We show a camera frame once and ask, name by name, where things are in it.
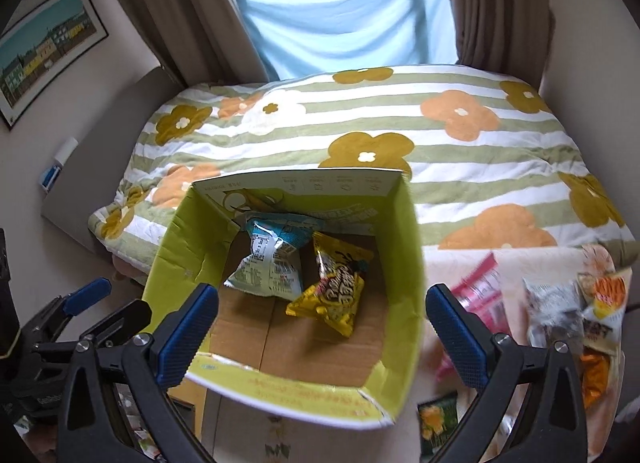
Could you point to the brown curtain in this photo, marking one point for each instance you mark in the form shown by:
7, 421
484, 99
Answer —
198, 41
511, 37

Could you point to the white blue bottle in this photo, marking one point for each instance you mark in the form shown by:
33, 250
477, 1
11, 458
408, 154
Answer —
60, 157

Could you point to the yellow snack bag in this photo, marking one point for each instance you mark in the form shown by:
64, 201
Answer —
335, 297

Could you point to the orange cream snack bag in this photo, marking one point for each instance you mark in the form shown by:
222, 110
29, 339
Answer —
596, 367

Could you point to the left brown curtain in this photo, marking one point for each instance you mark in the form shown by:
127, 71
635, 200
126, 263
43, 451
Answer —
198, 41

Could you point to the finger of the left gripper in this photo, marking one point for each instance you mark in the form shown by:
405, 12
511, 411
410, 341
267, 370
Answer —
80, 298
121, 325

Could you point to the pink snack bag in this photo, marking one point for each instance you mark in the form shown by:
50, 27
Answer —
480, 292

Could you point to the blue white snack bag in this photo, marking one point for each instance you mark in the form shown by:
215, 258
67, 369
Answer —
273, 269

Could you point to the cheese ring snack bag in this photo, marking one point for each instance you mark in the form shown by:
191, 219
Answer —
606, 299

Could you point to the right brown curtain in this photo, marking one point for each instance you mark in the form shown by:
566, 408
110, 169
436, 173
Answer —
511, 37

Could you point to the grey silver snack bag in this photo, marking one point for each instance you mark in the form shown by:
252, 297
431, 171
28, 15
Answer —
554, 315

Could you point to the light blue sheet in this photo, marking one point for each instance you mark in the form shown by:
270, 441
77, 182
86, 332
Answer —
297, 38

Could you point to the dark green biscuit packet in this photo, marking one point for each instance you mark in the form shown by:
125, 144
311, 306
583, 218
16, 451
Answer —
438, 419

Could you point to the framed city picture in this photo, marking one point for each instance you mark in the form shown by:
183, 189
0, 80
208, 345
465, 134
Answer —
40, 46

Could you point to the floral cream tablecloth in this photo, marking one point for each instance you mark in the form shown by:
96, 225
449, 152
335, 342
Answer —
237, 433

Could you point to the grey headboard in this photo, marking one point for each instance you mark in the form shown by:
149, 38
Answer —
91, 174

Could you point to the green cardboard box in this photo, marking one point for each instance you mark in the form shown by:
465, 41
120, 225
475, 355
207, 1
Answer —
299, 367

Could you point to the floral striped quilt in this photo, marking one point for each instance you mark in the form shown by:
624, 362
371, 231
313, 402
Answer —
488, 163

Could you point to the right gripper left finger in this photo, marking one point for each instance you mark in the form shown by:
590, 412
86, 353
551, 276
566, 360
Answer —
90, 425

